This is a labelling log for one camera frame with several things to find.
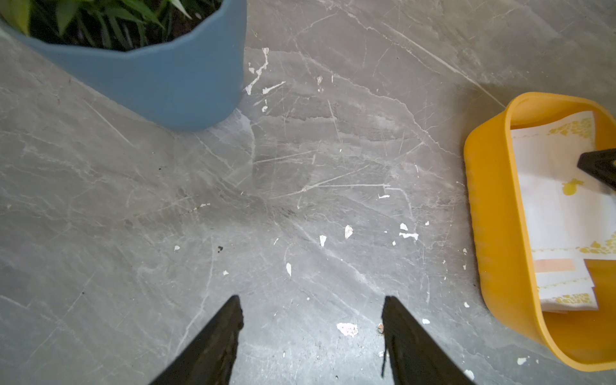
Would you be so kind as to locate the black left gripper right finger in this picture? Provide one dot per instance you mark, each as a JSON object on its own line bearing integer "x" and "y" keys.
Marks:
{"x": 415, "y": 358}

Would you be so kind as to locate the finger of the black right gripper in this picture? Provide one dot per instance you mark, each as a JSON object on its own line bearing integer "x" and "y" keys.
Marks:
{"x": 600, "y": 165}

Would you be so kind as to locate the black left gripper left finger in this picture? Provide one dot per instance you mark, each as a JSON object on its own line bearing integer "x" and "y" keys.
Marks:
{"x": 210, "y": 357}

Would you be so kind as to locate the white yellow-flowered stationery sheet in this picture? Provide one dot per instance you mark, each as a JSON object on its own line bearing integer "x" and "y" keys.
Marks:
{"x": 565, "y": 208}

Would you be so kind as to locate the stationery paper stack in box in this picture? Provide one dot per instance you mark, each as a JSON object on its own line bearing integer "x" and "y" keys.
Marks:
{"x": 563, "y": 280}

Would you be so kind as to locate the yellow plastic storage box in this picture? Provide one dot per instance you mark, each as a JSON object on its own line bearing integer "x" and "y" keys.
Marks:
{"x": 584, "y": 341}

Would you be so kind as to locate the blue plant pot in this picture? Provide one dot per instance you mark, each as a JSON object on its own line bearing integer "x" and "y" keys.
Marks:
{"x": 188, "y": 84}

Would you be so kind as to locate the green artificial plant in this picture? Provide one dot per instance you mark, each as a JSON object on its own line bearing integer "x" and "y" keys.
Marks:
{"x": 117, "y": 25}

